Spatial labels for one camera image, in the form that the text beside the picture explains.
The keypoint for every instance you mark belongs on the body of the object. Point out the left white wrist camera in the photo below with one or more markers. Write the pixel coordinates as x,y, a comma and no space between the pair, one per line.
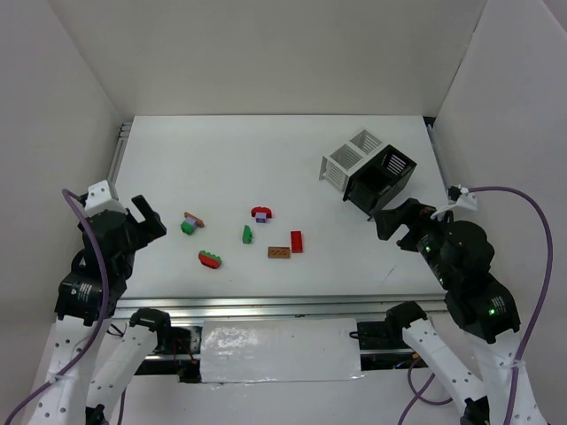
101,197

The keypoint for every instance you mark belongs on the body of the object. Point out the aluminium front rail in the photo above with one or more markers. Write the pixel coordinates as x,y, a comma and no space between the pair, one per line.
189,310

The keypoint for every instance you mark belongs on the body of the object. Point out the green purple brown lego stack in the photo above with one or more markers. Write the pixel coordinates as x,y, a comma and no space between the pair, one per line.
191,223

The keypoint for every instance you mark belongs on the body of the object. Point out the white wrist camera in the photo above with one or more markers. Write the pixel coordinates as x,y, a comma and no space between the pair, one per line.
461,197
101,197

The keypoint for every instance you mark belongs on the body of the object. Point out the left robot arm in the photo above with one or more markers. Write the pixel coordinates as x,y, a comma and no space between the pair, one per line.
74,392

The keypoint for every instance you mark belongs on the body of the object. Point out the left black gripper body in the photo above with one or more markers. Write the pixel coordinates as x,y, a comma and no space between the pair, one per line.
136,227

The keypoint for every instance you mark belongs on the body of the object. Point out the white tape panel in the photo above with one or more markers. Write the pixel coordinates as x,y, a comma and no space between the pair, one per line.
298,350

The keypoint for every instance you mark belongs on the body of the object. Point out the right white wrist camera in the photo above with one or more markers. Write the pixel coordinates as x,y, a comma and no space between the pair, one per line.
461,197

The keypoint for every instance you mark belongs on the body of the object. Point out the red green curved lego stack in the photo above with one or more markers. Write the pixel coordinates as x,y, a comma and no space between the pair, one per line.
207,259

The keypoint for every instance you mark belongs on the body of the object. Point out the red arch purple lego stack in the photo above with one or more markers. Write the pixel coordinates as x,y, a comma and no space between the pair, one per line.
261,214

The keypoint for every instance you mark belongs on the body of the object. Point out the brown flat lego plate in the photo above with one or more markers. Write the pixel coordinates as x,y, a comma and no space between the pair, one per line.
279,252

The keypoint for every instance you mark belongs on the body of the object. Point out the black slatted container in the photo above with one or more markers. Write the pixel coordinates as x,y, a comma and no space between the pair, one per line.
380,180

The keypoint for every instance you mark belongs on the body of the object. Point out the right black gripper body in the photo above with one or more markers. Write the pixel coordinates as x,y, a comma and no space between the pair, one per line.
408,226

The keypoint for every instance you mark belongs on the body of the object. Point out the red rectangular lego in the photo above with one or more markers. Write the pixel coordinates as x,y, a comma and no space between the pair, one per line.
296,242

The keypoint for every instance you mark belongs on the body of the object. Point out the white slatted container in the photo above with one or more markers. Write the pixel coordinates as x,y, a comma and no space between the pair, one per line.
339,167

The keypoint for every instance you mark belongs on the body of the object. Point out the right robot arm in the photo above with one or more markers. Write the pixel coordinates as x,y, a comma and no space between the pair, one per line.
459,255

